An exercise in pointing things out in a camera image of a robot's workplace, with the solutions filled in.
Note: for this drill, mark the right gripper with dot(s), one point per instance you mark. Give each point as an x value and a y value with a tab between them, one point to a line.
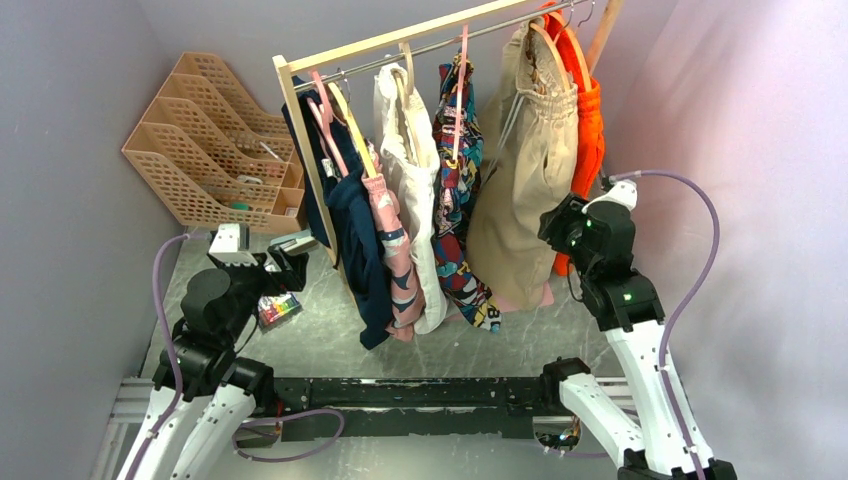
554	222

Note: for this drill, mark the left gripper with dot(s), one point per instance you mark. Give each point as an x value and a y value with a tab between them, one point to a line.
292	270

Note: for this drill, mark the beige shorts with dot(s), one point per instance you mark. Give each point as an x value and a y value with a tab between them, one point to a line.
530	128

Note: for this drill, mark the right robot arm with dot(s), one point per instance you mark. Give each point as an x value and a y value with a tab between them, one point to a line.
662	440

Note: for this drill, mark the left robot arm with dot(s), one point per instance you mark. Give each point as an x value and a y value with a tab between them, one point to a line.
202	389

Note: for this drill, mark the navy blue shorts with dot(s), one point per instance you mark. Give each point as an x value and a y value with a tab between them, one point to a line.
358	246

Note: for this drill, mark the colourful cartoon print shorts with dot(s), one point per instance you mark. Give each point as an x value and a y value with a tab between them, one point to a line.
456	190

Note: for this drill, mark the orange shorts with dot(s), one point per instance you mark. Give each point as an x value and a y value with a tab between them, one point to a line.
591	142

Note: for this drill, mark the pink patterned shorts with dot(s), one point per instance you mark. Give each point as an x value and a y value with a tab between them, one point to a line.
406	295

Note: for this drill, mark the yellow hanger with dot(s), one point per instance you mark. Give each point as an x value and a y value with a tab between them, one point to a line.
355	132

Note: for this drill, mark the pink hanger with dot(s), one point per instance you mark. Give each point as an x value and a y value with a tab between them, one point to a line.
461	74

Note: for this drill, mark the white shorts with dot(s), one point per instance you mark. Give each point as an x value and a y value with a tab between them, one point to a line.
410	163

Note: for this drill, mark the grey stapler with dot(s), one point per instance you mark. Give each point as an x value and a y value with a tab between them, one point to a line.
294	243

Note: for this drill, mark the pack of coloured markers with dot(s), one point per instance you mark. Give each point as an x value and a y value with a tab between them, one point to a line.
274	311

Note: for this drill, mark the pink mat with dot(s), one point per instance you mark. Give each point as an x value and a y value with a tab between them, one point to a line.
544	297

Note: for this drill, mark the beige plastic file organizer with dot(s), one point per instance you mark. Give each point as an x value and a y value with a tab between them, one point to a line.
213	156

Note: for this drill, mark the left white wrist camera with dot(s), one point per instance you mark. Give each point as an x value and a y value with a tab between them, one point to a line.
230	245

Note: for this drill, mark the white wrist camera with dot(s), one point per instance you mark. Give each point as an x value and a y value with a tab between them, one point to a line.
230	245
623	193

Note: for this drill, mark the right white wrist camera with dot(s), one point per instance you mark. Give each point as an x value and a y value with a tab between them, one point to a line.
623	193

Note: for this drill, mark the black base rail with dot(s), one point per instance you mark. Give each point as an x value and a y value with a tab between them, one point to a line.
313	408

